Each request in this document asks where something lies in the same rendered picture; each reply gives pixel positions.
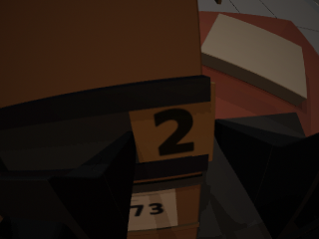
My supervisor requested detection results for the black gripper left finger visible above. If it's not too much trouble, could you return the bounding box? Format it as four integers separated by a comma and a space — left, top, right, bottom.
0, 131, 136, 239

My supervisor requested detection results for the brown tile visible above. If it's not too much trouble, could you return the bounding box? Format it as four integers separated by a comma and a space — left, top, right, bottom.
129, 83, 216, 163

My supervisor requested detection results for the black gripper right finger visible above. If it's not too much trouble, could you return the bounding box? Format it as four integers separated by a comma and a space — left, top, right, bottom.
214, 119, 319, 239

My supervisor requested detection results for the white paper ticket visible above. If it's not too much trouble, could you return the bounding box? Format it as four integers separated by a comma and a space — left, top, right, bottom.
128, 189, 178, 231

